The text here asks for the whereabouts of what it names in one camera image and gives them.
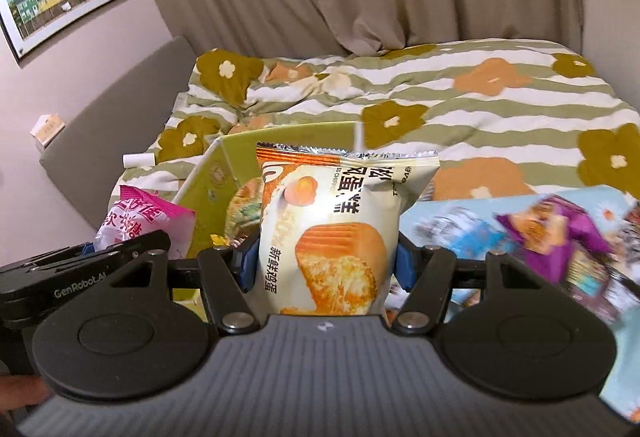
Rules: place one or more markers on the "purple snack packet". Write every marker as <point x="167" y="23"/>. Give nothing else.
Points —
<point x="545" y="227"/>

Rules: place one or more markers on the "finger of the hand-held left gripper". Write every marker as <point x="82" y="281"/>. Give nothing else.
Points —
<point x="145" y="241"/>

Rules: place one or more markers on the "flowered striped blanket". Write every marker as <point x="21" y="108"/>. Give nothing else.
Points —
<point x="475" y="107"/>

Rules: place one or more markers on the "yellow crinkled snack packet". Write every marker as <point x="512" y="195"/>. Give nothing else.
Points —
<point x="220" y="240"/>

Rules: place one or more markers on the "green cardboard box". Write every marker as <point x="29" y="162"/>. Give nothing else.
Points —
<point x="240" y="157"/>

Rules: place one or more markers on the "small beige box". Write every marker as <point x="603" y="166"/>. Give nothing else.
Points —
<point x="47" y="131"/>

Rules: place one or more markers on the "pink snack packet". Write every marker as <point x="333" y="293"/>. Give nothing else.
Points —
<point x="135" y="217"/>

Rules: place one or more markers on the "person's left hand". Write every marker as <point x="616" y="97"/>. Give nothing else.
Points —
<point x="20" y="392"/>

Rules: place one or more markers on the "yellow green-label snack packet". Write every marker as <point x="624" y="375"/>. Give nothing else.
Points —
<point x="245" y="212"/>

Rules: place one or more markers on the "mauve snack packet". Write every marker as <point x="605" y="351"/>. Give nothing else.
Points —
<point x="595" y="279"/>

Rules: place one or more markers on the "small white roll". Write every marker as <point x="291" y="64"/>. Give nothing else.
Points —
<point x="140" y="160"/>

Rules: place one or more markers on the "cream egg cake packet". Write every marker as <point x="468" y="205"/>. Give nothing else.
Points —
<point x="340" y="227"/>

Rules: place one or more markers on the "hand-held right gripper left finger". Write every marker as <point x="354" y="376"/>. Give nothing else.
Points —
<point x="243" y="267"/>

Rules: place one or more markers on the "grey headboard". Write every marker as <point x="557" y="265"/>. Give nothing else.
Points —
<point x="115" y="117"/>

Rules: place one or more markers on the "blue daisy print tablecloth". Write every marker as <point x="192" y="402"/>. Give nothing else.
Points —
<point x="620" y="357"/>

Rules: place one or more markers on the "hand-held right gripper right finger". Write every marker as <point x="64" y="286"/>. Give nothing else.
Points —
<point x="405" y="267"/>

